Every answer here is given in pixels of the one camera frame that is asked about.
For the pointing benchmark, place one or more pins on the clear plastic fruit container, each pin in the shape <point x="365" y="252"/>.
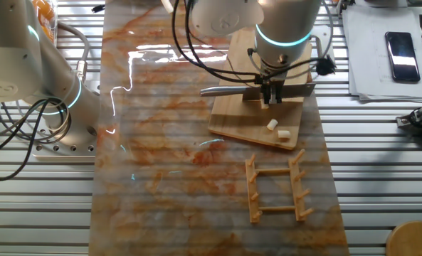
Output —
<point x="52" y="32"/>

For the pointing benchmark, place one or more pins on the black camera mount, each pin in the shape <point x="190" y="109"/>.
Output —
<point x="415" y="119"/>

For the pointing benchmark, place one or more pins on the small black object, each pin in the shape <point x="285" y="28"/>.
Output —
<point x="97" y="8"/>

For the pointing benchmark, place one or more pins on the short cut scallion piece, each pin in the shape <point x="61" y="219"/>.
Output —
<point x="284" y="134"/>
<point x="272" y="124"/>

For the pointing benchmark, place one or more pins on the wooden cutting board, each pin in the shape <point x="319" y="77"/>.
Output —
<point x="239" y="121"/>

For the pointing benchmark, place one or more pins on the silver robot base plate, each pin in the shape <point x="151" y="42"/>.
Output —
<point x="64" y="153"/>

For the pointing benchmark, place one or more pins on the marble pattern table mat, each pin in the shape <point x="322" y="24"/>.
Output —
<point x="161" y="195"/>

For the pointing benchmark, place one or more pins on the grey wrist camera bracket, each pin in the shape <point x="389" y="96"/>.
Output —
<point x="324" y="39"/>

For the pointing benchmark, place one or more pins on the wooden mug tree stand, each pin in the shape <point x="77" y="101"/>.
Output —
<point x="413" y="241"/>

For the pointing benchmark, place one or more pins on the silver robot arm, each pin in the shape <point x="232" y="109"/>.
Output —
<point x="285" y="21"/>

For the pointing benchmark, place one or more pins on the white scallion stalk piece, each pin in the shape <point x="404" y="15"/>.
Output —
<point x="264" y="105"/>

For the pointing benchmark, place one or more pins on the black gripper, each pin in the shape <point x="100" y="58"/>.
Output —
<point x="273" y="80"/>

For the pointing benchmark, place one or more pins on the black smartphone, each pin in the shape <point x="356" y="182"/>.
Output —
<point x="402" y="57"/>

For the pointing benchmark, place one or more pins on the steel cleaver knife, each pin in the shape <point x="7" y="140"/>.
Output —
<point x="225" y="91"/>

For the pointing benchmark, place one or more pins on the wooden peg knife rack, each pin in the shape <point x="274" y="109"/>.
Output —
<point x="252" y="185"/>

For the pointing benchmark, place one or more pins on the orange fruit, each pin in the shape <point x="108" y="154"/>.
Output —
<point x="43" y="9"/>

